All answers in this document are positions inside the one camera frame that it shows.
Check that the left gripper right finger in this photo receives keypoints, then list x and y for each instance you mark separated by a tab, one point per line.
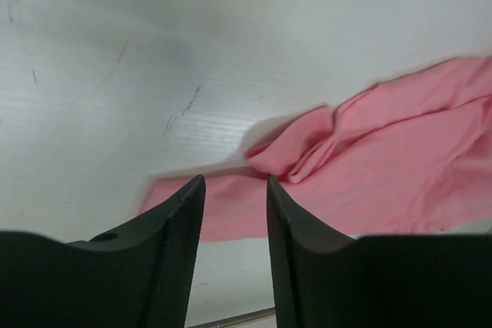
324	278

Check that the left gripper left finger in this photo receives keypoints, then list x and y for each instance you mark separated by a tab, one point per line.
138	274

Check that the light pink t shirt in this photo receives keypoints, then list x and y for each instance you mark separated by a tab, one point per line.
408	156

